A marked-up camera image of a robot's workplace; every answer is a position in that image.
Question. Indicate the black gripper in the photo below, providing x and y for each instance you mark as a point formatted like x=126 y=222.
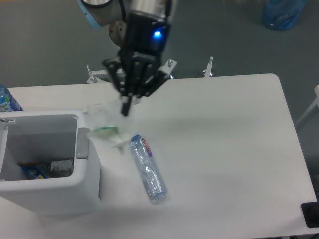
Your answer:
x=146 y=35

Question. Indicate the white paper packet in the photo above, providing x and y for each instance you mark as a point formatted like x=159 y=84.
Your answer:
x=106 y=123

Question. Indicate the clear plastic water bottle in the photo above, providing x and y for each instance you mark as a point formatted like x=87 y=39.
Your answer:
x=150 y=175

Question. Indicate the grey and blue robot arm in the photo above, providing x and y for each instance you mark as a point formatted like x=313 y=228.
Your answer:
x=101 y=13

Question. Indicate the white trash can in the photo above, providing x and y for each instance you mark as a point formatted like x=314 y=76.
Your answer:
x=41 y=137

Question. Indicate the metal levelling foot right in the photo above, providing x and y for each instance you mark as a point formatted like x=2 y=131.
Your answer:
x=208 y=72

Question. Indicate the grey crumpled wrapper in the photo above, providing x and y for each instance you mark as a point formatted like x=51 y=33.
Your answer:
x=63 y=165

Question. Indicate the blue labelled bottle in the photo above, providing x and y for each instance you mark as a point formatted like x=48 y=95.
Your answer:
x=7 y=102

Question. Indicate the blue snack wrapper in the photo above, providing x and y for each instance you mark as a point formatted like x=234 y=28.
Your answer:
x=32 y=171

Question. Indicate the blue plastic bag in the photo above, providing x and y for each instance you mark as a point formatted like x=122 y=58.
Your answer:
x=282 y=14

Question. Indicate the black device at table edge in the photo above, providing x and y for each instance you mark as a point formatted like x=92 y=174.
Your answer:
x=310 y=212

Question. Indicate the white base bracket left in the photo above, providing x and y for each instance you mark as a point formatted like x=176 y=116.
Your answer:
x=97 y=76

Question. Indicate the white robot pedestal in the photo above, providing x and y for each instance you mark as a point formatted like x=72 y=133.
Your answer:
x=117 y=32

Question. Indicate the white frame at right edge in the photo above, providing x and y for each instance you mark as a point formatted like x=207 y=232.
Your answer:
x=310 y=111

